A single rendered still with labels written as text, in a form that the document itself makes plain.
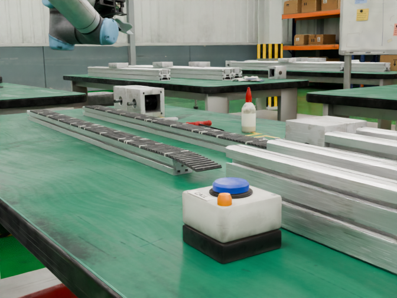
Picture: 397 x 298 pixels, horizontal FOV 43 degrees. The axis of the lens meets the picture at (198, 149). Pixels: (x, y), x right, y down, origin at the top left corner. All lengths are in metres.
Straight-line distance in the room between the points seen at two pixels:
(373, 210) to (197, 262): 0.18
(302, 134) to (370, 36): 3.27
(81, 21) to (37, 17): 10.70
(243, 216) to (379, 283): 0.14
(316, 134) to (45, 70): 11.45
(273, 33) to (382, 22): 4.93
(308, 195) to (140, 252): 0.20
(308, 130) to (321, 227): 0.29
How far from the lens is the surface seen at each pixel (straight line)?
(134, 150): 1.02
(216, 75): 3.85
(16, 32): 11.99
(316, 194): 0.58
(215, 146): 1.11
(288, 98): 3.71
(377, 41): 4.06
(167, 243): 0.59
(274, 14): 8.86
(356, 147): 0.78
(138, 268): 0.53
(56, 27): 1.59
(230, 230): 0.52
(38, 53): 12.11
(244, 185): 0.55
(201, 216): 0.54
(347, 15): 4.24
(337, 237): 0.57
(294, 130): 0.87
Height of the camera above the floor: 0.99
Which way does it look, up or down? 11 degrees down
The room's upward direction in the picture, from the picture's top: 1 degrees counter-clockwise
